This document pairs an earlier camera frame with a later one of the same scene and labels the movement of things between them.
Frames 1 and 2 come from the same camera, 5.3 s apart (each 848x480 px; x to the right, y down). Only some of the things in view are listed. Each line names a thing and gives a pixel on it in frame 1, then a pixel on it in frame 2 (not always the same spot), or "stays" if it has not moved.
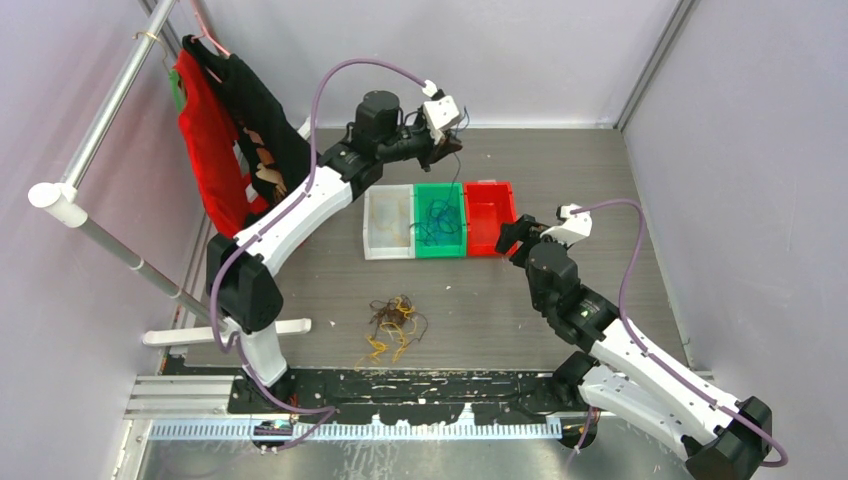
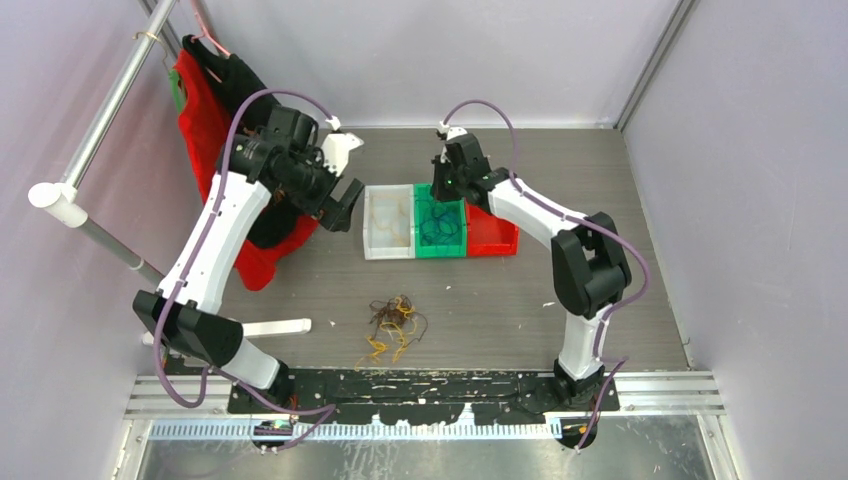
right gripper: [527, 227] -> [440, 194]
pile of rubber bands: [394, 316] stays
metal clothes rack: [62, 201] stays
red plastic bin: [488, 205] stays
